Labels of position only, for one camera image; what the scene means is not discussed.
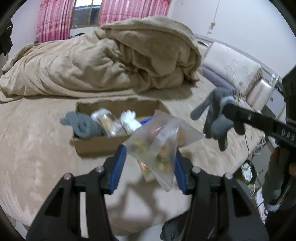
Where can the dark hanging cloth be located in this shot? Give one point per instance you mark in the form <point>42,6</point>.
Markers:
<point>5,39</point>

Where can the clear plastic packet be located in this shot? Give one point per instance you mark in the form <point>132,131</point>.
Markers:
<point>107,122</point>

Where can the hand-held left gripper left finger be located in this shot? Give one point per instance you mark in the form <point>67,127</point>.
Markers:
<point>117,165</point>

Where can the clear plastic snack bag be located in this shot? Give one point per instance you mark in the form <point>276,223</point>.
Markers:
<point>161,143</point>

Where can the blue packet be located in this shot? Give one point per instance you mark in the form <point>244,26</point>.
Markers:
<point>146,120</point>

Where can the cardboard box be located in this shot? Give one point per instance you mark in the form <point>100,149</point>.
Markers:
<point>101,144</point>

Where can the grey rolled sock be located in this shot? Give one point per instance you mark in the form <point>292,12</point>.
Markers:
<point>82,126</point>

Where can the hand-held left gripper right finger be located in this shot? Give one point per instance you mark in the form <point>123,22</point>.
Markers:
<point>180,172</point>

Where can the white pink-edged cushion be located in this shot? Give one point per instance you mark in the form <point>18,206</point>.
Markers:
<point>259,92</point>

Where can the window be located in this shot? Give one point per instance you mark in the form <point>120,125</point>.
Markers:
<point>85,14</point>

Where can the white glove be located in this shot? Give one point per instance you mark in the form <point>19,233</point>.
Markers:
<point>130,121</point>

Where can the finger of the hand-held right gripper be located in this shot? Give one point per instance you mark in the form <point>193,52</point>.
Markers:
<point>249,117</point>

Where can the white shoe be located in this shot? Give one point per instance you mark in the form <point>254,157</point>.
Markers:
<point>261,201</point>

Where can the grey folded cloth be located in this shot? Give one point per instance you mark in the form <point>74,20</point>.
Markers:
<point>215,77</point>

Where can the beige duvet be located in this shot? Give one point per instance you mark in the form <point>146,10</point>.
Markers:
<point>97,60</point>

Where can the grey glove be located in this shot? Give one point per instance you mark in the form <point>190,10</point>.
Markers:
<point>217,115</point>

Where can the round floor bowl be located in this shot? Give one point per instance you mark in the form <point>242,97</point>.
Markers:
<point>248,172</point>

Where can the cream embroidered pillow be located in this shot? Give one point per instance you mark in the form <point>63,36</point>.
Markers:
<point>231,64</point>

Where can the pink curtain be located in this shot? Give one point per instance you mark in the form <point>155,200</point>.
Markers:
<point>54,20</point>
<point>129,10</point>

